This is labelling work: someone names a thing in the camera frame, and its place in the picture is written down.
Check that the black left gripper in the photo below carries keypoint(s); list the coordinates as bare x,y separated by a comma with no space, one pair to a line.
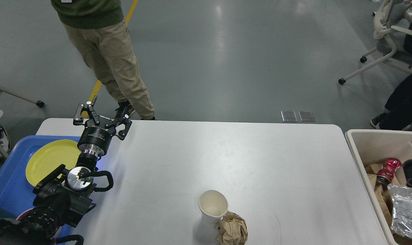
95,140

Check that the yellow plate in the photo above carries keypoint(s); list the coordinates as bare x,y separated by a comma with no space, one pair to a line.
49,157

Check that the pink mug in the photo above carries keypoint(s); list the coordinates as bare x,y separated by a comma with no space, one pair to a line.
23,215

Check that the white paper cup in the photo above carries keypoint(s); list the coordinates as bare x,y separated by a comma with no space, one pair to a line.
213,206

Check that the brown paper ball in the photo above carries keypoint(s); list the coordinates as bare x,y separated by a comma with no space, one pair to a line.
232,230

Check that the crushed red can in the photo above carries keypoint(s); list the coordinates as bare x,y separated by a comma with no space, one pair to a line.
387,174

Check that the large brown paper bag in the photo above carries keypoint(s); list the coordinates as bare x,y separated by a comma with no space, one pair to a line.
381,192

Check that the aluminium foil tray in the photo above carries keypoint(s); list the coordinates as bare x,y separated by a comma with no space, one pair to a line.
401,197

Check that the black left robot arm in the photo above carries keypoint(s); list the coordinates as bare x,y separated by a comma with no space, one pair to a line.
63,196

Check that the person in khaki trousers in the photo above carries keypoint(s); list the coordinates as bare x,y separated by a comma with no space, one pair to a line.
99,32

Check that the blue plastic tray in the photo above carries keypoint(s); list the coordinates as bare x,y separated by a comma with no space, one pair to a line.
16,193

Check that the floor outlet plate left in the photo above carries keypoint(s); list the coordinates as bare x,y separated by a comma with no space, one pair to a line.
289,116

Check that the floor outlet plate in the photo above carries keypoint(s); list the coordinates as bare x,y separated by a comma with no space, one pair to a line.
289,116
306,116

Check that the floor outlet plate right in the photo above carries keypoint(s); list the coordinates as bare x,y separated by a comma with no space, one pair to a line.
306,116

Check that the white plastic bin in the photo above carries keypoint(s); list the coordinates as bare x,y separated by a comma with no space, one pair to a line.
376,146

